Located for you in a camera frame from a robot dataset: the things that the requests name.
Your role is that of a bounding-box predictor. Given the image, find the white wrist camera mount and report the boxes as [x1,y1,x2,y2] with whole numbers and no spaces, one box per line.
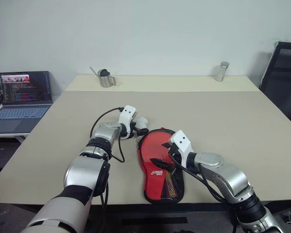
[169,130,193,168]
[118,105,138,139]

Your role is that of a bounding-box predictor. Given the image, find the black office chair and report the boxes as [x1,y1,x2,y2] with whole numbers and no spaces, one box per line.
[259,41,291,124]

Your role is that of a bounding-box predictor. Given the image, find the red and black paddle case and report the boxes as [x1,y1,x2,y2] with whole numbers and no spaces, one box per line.
[136,128,186,202]

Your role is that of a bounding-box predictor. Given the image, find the steel shaker bottle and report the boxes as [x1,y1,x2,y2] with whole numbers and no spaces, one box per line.
[214,61,230,82]

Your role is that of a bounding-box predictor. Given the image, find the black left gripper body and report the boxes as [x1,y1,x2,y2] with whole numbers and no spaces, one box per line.
[128,120,138,139]

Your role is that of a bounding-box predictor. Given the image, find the white zipper pull charm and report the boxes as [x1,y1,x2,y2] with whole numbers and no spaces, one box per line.
[135,116,149,131]

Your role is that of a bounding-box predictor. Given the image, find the red table tennis paddle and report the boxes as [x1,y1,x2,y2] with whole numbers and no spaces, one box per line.
[140,132,184,199]

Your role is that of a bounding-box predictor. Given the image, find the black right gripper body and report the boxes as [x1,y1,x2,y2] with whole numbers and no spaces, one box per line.
[168,143,182,169]

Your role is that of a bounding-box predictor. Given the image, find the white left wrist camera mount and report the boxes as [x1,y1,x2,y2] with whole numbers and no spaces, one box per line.
[118,105,138,139]

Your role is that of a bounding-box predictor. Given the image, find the steel pitcher cup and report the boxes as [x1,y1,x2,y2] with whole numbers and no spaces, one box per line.
[99,75,117,87]

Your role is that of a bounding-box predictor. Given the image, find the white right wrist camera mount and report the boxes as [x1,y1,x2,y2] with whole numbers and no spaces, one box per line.
[169,130,193,168]

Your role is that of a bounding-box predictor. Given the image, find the black table underframe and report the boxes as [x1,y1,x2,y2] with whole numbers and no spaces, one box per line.
[87,203,236,233]

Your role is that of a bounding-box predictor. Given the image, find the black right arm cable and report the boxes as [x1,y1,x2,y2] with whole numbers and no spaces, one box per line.
[171,151,238,233]

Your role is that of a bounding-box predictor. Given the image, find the open grey laptop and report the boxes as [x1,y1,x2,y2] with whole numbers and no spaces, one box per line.
[0,70,53,134]

